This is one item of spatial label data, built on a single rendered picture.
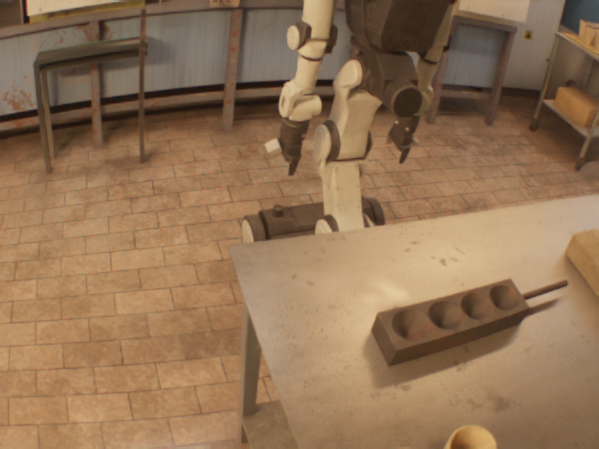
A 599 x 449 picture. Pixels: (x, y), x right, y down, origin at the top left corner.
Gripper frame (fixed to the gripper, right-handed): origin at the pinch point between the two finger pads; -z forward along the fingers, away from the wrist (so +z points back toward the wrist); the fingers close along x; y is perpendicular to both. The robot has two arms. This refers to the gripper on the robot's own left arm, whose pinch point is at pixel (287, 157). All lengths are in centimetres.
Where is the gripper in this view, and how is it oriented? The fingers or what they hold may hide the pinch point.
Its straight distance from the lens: 183.6
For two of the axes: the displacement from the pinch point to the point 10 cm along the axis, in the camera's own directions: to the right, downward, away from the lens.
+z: 1.6, -6.3, -7.6
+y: -9.4, 1.4, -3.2
